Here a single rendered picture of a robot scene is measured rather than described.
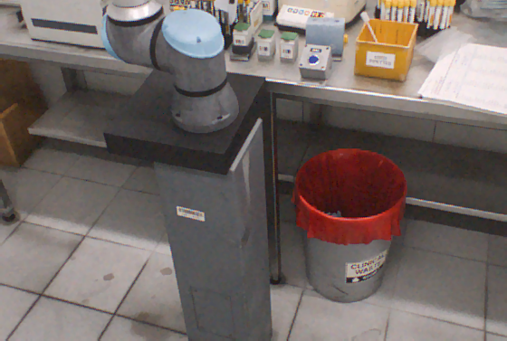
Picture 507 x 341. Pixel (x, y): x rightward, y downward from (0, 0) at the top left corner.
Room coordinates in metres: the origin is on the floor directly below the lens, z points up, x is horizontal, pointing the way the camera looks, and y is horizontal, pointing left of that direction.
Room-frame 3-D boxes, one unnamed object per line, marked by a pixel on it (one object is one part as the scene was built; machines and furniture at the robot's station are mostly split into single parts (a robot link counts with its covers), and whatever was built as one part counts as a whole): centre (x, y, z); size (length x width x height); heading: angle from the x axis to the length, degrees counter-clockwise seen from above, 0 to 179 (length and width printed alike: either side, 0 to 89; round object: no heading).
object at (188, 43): (1.09, 0.10, 1.11); 0.13 x 0.12 x 0.14; 60
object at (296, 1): (1.70, -0.25, 0.94); 0.30 x 0.24 x 0.12; 150
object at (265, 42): (1.46, -0.07, 0.91); 0.05 x 0.04 x 0.07; 159
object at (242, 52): (1.49, 0.00, 0.89); 0.09 x 0.05 x 0.04; 161
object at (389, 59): (1.36, -0.37, 0.92); 0.13 x 0.13 x 0.10; 66
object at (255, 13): (1.67, 0.05, 0.91); 0.20 x 0.10 x 0.07; 69
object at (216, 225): (1.10, 0.09, 0.44); 0.20 x 0.20 x 0.87; 69
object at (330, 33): (1.45, -0.23, 0.92); 0.10 x 0.07 x 0.10; 75
